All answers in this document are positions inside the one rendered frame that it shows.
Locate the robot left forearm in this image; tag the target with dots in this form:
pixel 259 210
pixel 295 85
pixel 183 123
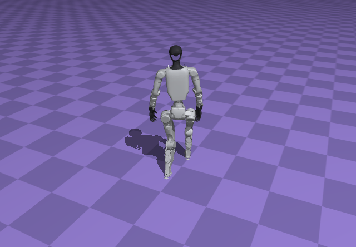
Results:
pixel 152 101

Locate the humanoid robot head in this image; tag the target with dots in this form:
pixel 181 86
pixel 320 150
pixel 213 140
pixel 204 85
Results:
pixel 175 50

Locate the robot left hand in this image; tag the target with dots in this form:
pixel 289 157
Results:
pixel 152 115

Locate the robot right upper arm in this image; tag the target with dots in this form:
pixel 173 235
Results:
pixel 195 79

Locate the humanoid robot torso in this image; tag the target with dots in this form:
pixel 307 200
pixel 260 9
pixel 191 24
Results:
pixel 177 83

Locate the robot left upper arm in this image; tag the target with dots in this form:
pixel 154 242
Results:
pixel 157 82

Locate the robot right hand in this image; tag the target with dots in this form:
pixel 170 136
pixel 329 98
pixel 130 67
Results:
pixel 198 113

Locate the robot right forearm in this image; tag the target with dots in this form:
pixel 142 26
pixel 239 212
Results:
pixel 199 99

